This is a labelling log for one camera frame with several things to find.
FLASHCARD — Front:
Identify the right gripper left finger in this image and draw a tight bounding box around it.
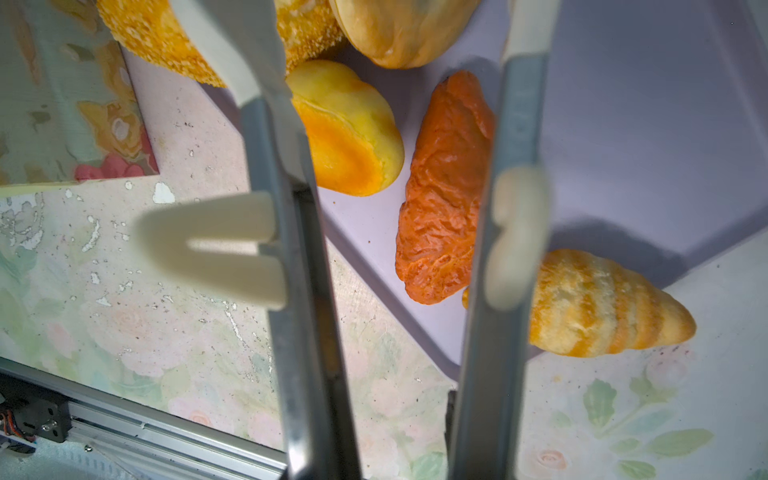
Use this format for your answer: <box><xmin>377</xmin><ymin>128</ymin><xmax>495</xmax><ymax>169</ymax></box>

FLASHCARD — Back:
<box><xmin>134</xmin><ymin>1</ymin><xmax>362</xmax><ymax>479</ymax></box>

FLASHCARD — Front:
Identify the small yellow bun wedge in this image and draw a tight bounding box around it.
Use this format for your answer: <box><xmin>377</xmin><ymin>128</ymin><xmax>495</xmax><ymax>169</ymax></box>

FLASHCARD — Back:
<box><xmin>330</xmin><ymin>0</ymin><xmax>480</xmax><ymax>69</ymax></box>

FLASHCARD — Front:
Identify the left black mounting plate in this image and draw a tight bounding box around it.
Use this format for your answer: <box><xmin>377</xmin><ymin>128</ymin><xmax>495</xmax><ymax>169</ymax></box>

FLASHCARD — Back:
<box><xmin>1</xmin><ymin>389</ymin><xmax>72</xmax><ymax>443</ymax></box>

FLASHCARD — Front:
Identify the yellow orange round bun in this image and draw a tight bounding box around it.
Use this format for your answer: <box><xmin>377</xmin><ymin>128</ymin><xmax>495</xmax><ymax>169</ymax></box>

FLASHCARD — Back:
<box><xmin>286</xmin><ymin>60</ymin><xmax>405</xmax><ymax>197</ymax></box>

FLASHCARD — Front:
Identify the white green paper bag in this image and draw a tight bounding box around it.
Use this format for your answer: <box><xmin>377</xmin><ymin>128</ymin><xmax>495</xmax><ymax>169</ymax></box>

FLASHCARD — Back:
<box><xmin>1</xmin><ymin>1</ymin><xmax>159</xmax><ymax>197</ymax></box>

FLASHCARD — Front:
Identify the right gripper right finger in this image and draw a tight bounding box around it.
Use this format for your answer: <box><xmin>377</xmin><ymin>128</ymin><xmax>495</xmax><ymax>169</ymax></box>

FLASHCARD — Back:
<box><xmin>448</xmin><ymin>1</ymin><xmax>561</xmax><ymax>479</ymax></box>

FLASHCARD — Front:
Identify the lavender plastic tray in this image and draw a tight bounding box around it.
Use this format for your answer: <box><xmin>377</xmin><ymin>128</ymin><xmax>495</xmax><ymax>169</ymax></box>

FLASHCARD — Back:
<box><xmin>318</xmin><ymin>1</ymin><xmax>767</xmax><ymax>380</ymax></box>

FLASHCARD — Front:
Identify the aluminium front rail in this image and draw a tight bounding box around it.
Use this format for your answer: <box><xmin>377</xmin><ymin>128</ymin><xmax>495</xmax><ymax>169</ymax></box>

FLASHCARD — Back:
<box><xmin>1</xmin><ymin>359</ymin><xmax>287</xmax><ymax>479</ymax></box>

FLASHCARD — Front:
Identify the reddish brown croissant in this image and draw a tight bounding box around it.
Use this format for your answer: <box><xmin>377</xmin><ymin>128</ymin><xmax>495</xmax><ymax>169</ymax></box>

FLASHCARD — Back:
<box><xmin>395</xmin><ymin>70</ymin><xmax>495</xmax><ymax>305</ymax></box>

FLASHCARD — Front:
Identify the sesame oval bread loaf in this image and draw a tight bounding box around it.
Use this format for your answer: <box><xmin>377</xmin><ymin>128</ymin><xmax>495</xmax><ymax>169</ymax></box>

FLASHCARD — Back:
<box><xmin>96</xmin><ymin>0</ymin><xmax>346</xmax><ymax>88</ymax></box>

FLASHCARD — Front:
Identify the striped golden croissant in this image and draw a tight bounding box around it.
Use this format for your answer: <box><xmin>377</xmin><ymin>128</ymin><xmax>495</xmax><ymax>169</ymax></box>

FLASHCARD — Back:
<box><xmin>460</xmin><ymin>248</ymin><xmax>698</xmax><ymax>359</ymax></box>

